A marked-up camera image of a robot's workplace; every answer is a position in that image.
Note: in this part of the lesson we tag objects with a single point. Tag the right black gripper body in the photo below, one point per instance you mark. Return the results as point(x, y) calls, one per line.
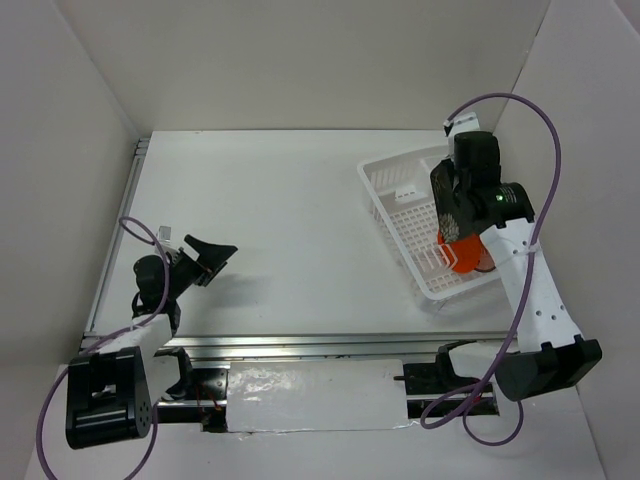
point(463, 183)

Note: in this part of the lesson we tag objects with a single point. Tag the white plastic dish rack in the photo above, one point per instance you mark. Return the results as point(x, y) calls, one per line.
point(398, 196)

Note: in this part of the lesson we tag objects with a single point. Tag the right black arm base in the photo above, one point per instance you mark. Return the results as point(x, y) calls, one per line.
point(425, 381)

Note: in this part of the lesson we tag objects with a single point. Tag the white foil covered panel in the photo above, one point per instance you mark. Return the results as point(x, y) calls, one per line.
point(328, 395)

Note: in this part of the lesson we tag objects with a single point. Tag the orange round plate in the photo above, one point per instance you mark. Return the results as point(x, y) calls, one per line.
point(463, 256)

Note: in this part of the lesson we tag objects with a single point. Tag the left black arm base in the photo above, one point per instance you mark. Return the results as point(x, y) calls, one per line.
point(199, 397)

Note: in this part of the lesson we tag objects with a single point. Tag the white sunburst pattern plate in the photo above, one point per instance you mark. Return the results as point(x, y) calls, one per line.
point(485, 264)

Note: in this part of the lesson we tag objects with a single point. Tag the aluminium frame rail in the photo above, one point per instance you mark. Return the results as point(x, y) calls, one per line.
point(312, 275)

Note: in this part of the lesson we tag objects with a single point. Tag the black square floral plate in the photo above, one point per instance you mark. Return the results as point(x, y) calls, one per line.
point(453, 224)

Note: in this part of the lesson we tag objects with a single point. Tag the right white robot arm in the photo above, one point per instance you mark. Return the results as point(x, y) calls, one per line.
point(552, 353)

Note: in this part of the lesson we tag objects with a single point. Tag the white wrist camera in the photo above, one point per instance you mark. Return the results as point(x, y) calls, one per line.
point(467, 122)
point(167, 247)

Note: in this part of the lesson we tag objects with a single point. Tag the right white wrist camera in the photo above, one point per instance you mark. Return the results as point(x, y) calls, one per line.
point(467, 122)

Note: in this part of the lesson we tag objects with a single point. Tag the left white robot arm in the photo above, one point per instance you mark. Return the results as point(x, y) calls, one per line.
point(112, 392)

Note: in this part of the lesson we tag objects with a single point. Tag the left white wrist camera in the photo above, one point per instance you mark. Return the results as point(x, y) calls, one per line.
point(167, 247)

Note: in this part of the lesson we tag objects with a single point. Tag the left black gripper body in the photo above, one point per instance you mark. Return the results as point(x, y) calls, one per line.
point(182, 275)

